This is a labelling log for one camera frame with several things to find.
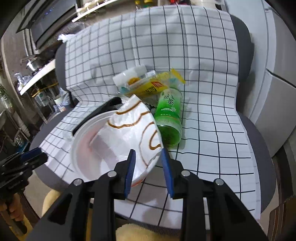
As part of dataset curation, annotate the white brown-printed plastic bag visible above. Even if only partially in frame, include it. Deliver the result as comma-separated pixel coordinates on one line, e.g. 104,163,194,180
92,95,163,167

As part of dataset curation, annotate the yellow snack packet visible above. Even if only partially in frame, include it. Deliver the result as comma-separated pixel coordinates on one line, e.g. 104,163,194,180
125,68,186,99

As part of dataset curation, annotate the white wall shelf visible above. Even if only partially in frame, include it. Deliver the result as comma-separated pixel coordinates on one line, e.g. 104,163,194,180
72,0,144,23

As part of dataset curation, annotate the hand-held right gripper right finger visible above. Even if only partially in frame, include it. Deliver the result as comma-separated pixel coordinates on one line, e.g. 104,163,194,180
161,148,270,241

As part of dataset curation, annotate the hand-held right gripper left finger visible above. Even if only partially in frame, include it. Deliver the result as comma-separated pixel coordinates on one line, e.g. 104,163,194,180
25,149,137,241

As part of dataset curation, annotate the grey refrigerator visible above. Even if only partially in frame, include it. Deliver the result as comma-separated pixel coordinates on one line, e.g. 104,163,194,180
224,0,296,158

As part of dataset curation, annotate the white checkered cloth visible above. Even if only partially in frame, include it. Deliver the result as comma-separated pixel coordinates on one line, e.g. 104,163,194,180
39,5,262,229

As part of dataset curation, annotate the white milk carton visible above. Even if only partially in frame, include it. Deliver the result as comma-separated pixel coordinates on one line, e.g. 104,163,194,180
112,65,148,90

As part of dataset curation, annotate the person's left hand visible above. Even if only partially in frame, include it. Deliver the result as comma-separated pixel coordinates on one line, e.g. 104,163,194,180
0,197,25,223

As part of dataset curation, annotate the grey office chair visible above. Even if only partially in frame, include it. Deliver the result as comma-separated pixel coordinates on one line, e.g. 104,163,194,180
29,11,277,223

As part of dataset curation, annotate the white kitchen counter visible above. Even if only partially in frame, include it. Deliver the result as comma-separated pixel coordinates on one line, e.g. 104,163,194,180
20,59,57,95

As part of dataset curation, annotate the black plastic tray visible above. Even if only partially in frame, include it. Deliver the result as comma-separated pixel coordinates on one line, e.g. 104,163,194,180
72,97,123,136

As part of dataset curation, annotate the black range hood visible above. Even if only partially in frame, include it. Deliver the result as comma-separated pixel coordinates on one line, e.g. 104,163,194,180
16,0,78,50

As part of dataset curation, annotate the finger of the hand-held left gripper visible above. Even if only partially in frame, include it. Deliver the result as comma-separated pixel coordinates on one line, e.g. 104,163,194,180
23,152,48,171
20,148,43,161

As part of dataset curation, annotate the silver grey wrapper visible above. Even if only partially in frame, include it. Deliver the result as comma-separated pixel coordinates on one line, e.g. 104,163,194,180
142,98,159,112

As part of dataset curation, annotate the crumpled white plastic bag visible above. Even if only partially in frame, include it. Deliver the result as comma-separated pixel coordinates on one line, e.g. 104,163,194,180
57,33,75,44

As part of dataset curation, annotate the steel cooking pot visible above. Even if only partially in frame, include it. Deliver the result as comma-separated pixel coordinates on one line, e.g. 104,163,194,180
25,58,44,71

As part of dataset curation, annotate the green plastic bottle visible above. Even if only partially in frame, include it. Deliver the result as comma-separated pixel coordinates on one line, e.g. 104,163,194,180
154,88,184,149

